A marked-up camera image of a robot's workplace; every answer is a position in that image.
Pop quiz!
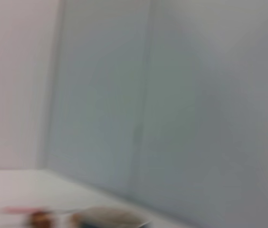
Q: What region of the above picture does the brown wooden block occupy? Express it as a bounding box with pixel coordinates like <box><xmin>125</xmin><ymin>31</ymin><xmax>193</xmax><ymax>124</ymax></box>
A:
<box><xmin>26</xmin><ymin>211</ymin><xmax>54</xmax><ymax>227</ymax></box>

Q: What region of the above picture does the dark grey ceramic mug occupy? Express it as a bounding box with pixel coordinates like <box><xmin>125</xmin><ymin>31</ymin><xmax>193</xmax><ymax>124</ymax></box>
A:
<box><xmin>71</xmin><ymin>206</ymin><xmax>150</xmax><ymax>228</ymax></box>

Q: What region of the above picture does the pink handled metal spoon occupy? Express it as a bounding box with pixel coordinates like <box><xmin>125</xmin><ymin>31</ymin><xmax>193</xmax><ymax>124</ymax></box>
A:
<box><xmin>0</xmin><ymin>206</ymin><xmax>77</xmax><ymax>215</ymax></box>

